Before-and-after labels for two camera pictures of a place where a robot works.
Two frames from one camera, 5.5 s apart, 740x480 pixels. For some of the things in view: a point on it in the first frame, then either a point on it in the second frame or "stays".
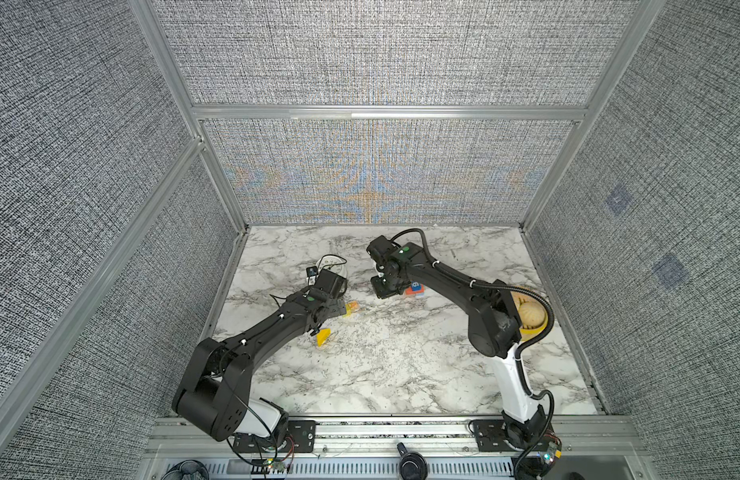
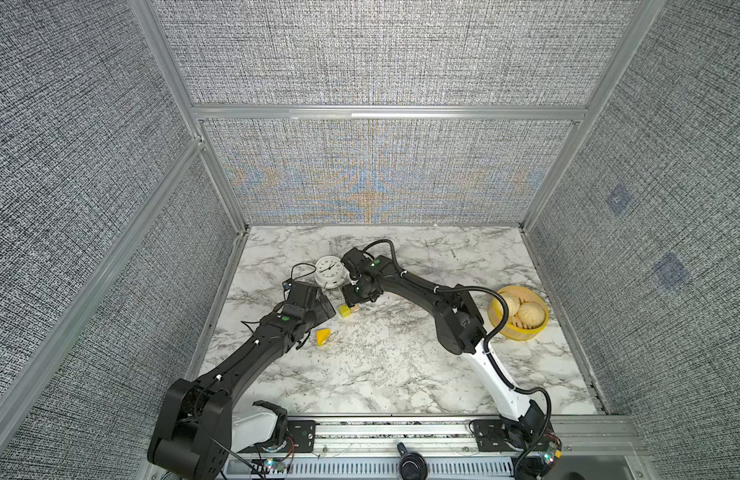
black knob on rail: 412,465 stays
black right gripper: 380,292 → 350,299
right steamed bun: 531,314 stays
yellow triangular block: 322,335 stays
